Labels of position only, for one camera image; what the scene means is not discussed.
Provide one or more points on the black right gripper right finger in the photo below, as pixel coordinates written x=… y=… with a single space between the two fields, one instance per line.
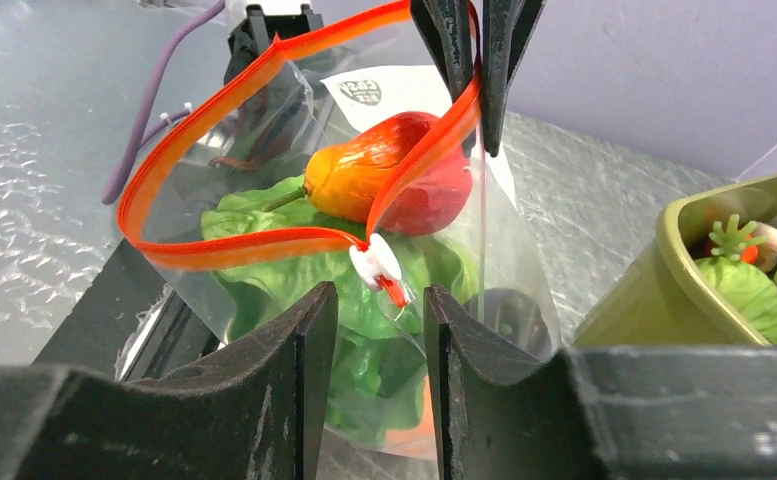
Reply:
x=598 y=413

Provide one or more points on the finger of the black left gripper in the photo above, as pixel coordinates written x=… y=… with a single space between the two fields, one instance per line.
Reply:
x=507 y=26
x=445 y=28

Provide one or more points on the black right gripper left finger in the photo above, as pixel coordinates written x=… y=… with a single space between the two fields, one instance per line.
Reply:
x=251 y=410

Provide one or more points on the clear zip bag orange zipper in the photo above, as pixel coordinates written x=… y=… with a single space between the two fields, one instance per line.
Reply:
x=194 y=208

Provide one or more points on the red pepper toy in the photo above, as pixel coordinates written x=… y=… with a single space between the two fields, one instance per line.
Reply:
x=343 y=180

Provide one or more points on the olive green plastic bin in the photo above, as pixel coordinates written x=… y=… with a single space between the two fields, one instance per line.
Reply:
x=662 y=298

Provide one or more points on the green leafy vegetable toy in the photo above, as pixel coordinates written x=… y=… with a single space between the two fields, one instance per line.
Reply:
x=745 y=288

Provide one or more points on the orange carrot toy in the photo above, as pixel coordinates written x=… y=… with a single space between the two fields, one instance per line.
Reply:
x=733 y=251

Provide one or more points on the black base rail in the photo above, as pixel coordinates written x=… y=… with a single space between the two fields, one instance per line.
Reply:
x=129 y=324

